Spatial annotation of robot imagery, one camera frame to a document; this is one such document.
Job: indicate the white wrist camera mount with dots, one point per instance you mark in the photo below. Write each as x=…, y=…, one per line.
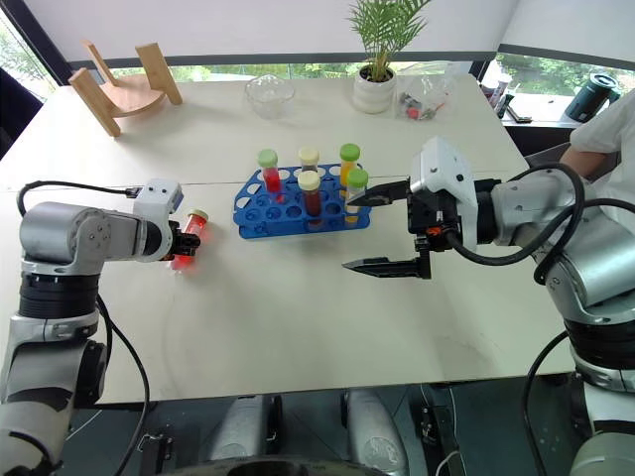
x=159, y=196
x=444, y=171

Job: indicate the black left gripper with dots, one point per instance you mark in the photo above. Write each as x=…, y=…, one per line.
x=174, y=243

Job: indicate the clear plastic bag with parts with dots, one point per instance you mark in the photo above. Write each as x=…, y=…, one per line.
x=421, y=99

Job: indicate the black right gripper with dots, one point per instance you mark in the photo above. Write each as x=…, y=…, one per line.
x=429, y=218

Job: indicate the red test tube green cap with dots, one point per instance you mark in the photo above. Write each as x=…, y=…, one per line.
x=272, y=181

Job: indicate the clear glass bowl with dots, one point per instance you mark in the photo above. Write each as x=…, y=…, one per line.
x=270, y=96

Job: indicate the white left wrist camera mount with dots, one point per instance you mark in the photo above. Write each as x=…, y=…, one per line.
x=159, y=196

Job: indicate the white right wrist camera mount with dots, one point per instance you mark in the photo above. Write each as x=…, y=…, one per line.
x=444, y=171

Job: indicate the white tube with red print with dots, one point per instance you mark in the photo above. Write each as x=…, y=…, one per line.
x=498, y=89

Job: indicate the yellow test tube green cap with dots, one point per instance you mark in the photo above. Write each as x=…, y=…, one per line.
x=354, y=188

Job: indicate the person in white shirt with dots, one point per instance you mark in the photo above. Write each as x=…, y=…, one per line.
x=612, y=129

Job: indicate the wooden stand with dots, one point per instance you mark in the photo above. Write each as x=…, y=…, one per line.
x=134, y=96

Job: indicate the red test tube yellow cap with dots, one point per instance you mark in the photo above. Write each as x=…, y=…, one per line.
x=194, y=224

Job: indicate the orange test tube green cap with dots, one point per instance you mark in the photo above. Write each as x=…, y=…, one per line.
x=348, y=163

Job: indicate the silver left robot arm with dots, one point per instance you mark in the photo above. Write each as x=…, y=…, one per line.
x=74, y=233

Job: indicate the blue test tube rack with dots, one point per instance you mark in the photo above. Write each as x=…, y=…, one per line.
x=292, y=210

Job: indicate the dark green jug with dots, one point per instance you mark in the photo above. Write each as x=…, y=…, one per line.
x=590, y=99

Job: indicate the dark test tube cream cap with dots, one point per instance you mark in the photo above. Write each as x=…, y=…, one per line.
x=308, y=157
x=311, y=196

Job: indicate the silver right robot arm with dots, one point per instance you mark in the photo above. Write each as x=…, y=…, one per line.
x=531, y=208

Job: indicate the potted palm in white pot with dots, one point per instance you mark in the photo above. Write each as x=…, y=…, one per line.
x=374, y=91

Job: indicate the silver rounded robot leg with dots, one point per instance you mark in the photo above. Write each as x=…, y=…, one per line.
x=374, y=431
x=243, y=426

